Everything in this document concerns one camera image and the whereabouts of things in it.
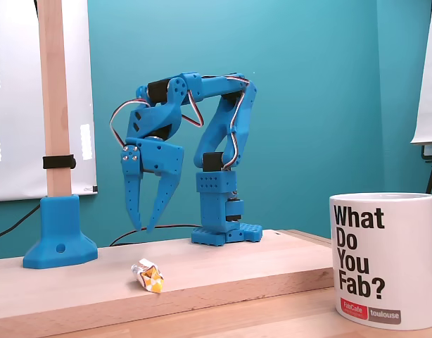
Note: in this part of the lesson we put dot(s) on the white yellow sweet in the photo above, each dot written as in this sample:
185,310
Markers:
149,276

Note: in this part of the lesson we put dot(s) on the white mug with black print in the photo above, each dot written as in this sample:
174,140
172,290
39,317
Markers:
406,246

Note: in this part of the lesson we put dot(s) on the light wooden board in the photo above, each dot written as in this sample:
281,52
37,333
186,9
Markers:
202,267

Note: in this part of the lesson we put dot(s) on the white flipchart paper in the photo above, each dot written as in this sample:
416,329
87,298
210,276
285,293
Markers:
430,88

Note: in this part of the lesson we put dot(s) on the blue camera stand base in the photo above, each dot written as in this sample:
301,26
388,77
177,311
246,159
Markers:
57,229

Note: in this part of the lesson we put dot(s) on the wooden stand post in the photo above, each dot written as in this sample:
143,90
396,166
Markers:
54,105

